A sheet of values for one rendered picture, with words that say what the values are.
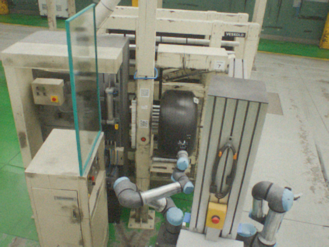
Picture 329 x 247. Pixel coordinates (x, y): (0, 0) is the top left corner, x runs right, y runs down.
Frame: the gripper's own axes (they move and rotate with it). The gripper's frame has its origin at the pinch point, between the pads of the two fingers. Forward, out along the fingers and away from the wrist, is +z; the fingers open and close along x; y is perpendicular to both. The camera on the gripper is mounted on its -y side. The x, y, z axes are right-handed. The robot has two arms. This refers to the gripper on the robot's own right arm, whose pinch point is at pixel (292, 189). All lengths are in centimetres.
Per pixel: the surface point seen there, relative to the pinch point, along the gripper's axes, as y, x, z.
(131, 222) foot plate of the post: 86, -147, -30
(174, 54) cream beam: -86, -112, 11
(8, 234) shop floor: 76, -227, -121
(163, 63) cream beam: -79, -121, 6
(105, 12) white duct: -123, -156, -22
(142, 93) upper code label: -60, -120, -24
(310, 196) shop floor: 106, -11, 145
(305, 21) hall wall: -1, -251, 948
